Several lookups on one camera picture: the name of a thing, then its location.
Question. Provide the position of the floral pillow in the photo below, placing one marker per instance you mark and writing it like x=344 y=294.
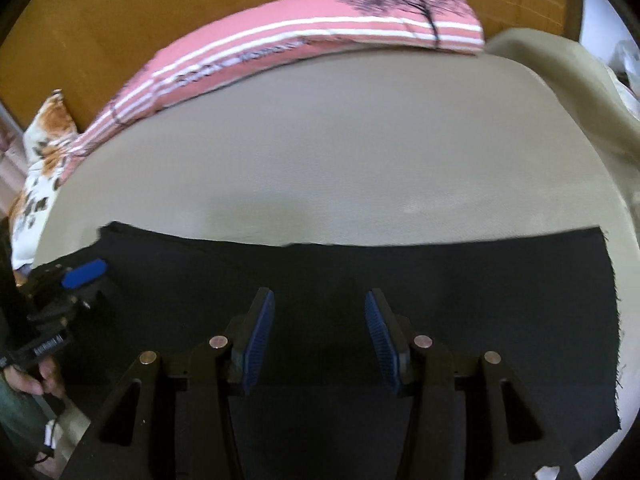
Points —
x=42 y=160

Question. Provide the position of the wooden headboard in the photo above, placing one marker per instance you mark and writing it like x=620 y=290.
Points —
x=125 y=10

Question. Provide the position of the person's green clothing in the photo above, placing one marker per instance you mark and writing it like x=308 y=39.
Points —
x=17 y=420

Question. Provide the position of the black pants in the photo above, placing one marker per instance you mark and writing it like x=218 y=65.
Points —
x=475 y=320

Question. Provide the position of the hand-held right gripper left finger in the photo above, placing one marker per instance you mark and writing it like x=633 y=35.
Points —
x=257 y=340

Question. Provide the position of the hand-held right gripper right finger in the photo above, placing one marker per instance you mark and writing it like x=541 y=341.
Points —
x=382 y=340

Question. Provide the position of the beige blanket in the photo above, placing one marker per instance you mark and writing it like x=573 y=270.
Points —
x=575 y=110

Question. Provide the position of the pink striped pillow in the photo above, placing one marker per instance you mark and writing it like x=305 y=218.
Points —
x=280 y=35

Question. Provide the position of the person's left hand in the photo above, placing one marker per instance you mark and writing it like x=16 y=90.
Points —
x=42 y=377

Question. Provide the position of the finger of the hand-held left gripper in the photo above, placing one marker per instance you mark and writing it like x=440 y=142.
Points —
x=85 y=272
x=97 y=296

